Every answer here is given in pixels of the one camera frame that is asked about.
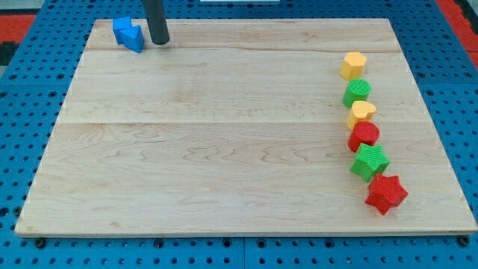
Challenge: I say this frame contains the yellow hexagon block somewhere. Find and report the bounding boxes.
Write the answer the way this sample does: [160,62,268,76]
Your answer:
[339,52,367,80]

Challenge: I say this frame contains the light wooden board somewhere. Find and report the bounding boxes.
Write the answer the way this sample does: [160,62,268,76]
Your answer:
[15,19,477,238]

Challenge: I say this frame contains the yellow heart block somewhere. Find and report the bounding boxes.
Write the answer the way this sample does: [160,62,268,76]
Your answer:
[347,101,376,130]

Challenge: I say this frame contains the green cylinder block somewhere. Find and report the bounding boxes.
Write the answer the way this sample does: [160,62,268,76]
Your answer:
[342,78,371,108]

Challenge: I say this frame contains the red cylinder block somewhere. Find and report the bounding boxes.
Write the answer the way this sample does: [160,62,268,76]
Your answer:
[347,121,380,152]

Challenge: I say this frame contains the green star block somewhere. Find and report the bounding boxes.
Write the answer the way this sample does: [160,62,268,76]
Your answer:
[350,143,390,182]

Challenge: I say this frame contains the blue triangle block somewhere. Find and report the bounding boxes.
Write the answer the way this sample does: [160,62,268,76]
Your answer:
[119,25,144,53]

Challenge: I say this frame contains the black cylindrical robot pointer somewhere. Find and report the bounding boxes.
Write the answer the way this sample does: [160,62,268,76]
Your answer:
[143,0,170,45]

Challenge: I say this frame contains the blue cube block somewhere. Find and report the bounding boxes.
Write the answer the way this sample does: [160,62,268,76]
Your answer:
[112,16,131,44]

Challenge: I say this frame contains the red star block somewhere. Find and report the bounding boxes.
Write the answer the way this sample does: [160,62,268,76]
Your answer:
[364,173,409,215]

